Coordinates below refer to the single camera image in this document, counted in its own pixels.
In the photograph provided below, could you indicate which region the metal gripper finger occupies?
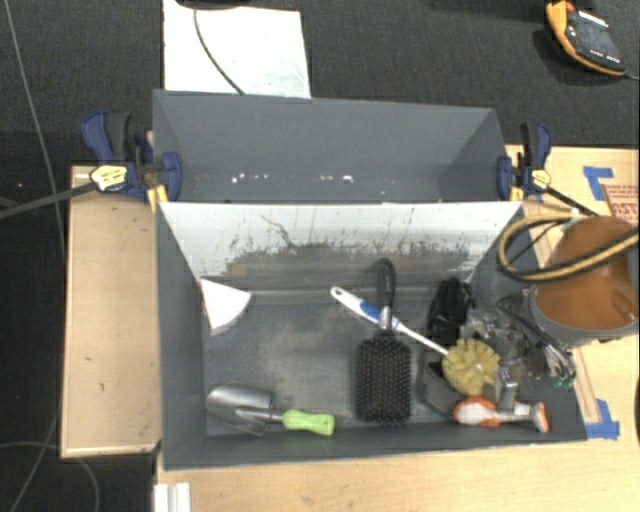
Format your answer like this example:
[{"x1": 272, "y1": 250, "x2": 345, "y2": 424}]
[{"x1": 497, "y1": 372, "x2": 521, "y2": 415}]

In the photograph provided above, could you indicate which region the orange and white scraper tool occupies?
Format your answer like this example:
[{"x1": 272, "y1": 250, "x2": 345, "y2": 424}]
[{"x1": 452, "y1": 396, "x2": 551, "y2": 434}]

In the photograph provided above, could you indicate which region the white-blue dish brush, yellow head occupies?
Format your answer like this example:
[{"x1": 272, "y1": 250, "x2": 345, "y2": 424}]
[{"x1": 329, "y1": 285, "x2": 502, "y2": 397}]

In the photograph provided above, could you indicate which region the black folded object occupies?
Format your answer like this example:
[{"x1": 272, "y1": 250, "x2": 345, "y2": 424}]
[{"x1": 426, "y1": 277, "x2": 476, "y2": 347}]

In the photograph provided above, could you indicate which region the grey curved object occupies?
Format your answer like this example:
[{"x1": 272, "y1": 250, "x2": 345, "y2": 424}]
[{"x1": 421, "y1": 351, "x2": 459, "y2": 412}]

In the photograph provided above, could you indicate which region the black hairbrush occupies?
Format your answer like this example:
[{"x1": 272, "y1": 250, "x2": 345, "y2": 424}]
[{"x1": 355, "y1": 257, "x2": 414, "y2": 427}]

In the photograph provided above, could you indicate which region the grey metal bin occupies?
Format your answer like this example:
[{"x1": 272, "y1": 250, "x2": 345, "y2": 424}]
[{"x1": 151, "y1": 88, "x2": 589, "y2": 471}]

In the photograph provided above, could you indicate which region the white fan-shaped sheet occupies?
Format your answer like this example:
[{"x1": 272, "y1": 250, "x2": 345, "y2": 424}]
[{"x1": 199, "y1": 278, "x2": 253, "y2": 337}]

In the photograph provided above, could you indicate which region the pale wood board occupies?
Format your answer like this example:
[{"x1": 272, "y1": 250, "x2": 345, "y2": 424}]
[{"x1": 59, "y1": 162, "x2": 164, "y2": 459}]

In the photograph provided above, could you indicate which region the silver trowel with green handle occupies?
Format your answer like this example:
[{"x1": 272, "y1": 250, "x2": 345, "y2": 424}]
[{"x1": 205, "y1": 383, "x2": 337, "y2": 438}]

